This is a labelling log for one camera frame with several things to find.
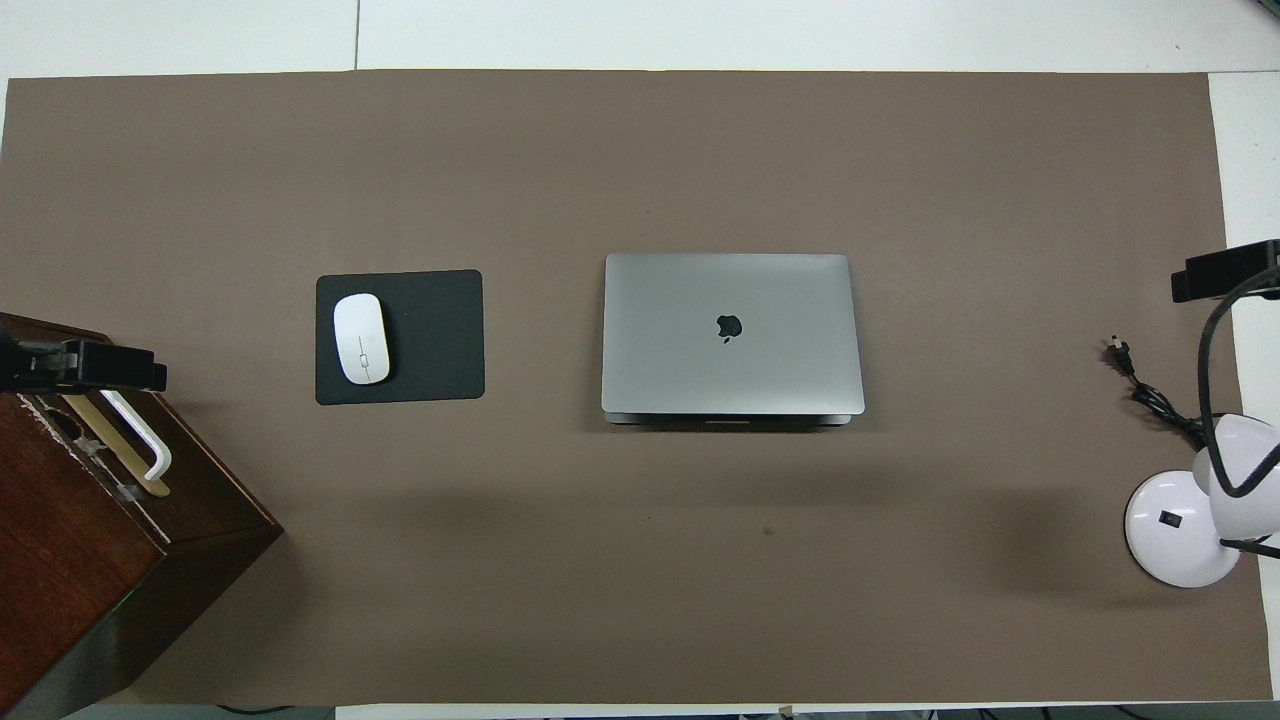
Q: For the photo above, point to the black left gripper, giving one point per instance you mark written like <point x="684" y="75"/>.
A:
<point x="30" y="365"/>

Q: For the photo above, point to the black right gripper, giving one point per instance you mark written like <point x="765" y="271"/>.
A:
<point x="1262" y="262"/>

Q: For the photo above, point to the silver apple laptop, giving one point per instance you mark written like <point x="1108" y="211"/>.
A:
<point x="730" y="370"/>

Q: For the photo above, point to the dark wooden box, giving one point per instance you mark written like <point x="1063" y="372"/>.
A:
<point x="70" y="560"/>

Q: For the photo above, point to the white computer mouse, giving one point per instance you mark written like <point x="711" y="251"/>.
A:
<point x="361" y="338"/>

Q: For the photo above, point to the white desk lamp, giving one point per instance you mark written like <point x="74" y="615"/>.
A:
<point x="1170" y="525"/>

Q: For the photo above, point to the black mouse pad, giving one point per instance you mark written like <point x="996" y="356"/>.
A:
<point x="440" y="340"/>

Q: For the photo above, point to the brown table mat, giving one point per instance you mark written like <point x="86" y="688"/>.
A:
<point x="700" y="560"/>

